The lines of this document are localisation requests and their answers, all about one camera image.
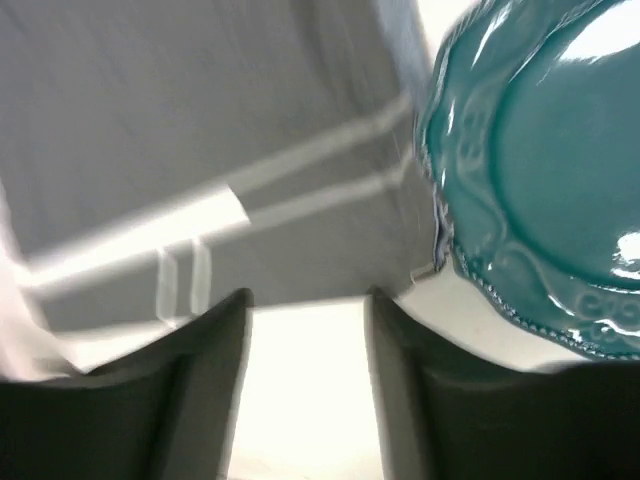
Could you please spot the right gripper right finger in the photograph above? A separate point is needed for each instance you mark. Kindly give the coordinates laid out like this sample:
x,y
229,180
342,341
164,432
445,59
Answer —
x,y
445,413

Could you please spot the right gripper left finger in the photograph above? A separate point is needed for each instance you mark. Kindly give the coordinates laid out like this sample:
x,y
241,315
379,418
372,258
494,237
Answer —
x,y
161,412

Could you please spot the grey striped cloth placemat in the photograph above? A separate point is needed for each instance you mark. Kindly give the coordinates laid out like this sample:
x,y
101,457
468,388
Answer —
x,y
157,155

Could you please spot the teal ceramic plate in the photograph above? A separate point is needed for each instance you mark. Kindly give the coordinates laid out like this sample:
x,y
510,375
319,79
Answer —
x,y
531,137

